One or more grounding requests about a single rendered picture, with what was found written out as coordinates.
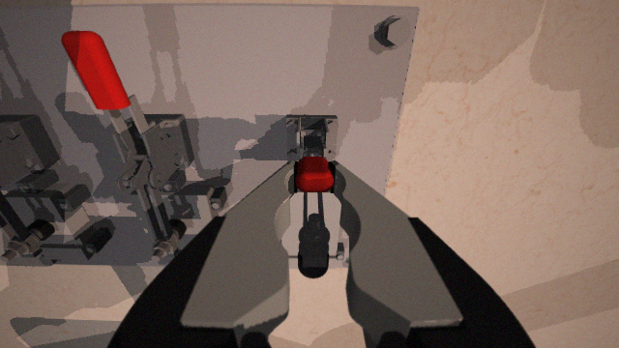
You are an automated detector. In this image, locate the grey toggle clamp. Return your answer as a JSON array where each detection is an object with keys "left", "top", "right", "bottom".
[{"left": 286, "top": 115, "right": 339, "bottom": 278}]

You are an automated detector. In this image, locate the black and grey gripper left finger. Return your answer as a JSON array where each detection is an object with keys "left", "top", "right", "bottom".
[{"left": 106, "top": 160, "right": 298, "bottom": 348}]

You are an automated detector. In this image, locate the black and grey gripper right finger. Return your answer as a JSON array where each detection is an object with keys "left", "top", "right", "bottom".
[{"left": 328, "top": 160, "right": 536, "bottom": 348}]

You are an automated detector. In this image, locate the toggle clamp with red handle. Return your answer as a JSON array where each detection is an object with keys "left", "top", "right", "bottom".
[
  {"left": 61, "top": 31, "right": 194, "bottom": 262},
  {"left": 0, "top": 115, "right": 60, "bottom": 262}
]

